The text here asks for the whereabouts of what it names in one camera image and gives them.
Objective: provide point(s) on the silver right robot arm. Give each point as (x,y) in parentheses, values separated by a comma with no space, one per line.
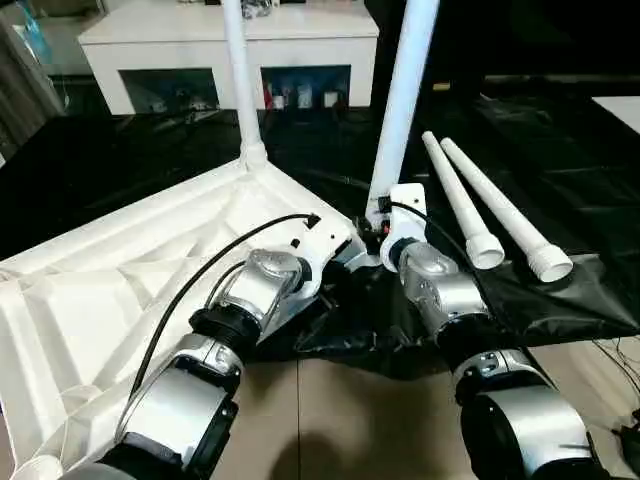
(470,340)

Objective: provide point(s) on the black mat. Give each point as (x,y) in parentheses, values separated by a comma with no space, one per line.
(560,200)

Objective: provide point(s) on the light blue plastic item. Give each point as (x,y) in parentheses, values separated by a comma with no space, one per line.
(28,30)

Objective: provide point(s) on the small white bottle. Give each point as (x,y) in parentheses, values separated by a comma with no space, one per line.
(330,98)

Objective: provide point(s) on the white plastic table leg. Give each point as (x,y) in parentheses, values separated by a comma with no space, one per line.
(510,215)
(460,200)
(402,100)
(240,70)

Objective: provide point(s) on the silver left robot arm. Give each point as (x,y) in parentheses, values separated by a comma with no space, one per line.
(220,360)

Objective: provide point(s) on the dark tangled small object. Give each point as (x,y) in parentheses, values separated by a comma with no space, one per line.
(258,5)

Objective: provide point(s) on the white cabinet with glass doors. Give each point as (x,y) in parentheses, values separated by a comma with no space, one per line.
(200,40)

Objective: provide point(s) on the grey curtain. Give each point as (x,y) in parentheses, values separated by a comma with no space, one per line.
(20,80)

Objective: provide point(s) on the white plastic table top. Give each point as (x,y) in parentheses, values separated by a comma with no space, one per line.
(120,290)

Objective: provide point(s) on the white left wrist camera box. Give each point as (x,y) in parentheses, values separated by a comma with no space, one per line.
(318,250)

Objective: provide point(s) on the small red bottle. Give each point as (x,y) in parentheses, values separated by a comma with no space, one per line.
(269,98)

